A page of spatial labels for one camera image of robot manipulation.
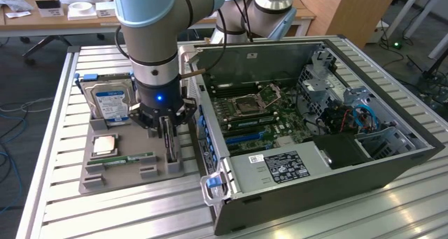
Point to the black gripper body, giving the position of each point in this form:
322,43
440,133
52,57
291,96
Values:
156,102

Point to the open metal socket cover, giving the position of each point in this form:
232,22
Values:
270,95

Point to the green RAM stick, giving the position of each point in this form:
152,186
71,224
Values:
115,161

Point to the white desk frame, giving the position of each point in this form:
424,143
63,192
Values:
425,8

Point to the graphics card with metal bracket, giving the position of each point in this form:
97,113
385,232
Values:
169,144

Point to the red and white card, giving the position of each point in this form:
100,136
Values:
17,14

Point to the low silver disk bay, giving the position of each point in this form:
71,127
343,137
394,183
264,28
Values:
385,142

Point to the silver chipset heatsink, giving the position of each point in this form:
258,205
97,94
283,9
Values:
286,142

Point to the black power connector bundle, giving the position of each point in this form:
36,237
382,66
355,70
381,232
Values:
331,118

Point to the tall silver drive cage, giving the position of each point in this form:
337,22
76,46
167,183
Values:
314,92

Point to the blue case release latch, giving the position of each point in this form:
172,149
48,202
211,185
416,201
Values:
211,182

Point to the white box with black top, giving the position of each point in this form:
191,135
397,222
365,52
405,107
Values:
48,8

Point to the black open PC case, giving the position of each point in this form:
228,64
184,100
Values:
314,197

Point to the grey power supply unit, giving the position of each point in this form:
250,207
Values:
251,176

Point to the silver CPU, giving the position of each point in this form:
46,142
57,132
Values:
103,146

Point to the grey parts rack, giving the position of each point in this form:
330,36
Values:
132,176

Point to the white tape roll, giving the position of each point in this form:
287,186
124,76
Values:
80,6

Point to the green motherboard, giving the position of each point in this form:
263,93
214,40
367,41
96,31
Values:
290,123

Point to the wooden cabinet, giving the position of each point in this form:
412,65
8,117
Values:
349,13

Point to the white floor power unit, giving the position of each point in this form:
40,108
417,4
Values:
381,32

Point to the CPU socket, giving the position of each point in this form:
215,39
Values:
246,104

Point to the flat white box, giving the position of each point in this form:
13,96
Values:
81,16

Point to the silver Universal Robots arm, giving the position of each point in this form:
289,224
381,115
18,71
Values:
149,39

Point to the black office chair base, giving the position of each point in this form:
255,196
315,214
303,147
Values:
37,46

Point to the small white cube box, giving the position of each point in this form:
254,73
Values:
104,9

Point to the hard disk in blue caddy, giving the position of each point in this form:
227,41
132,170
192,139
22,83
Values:
109,102

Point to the blue expansion slot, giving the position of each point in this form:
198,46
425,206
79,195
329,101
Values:
244,138

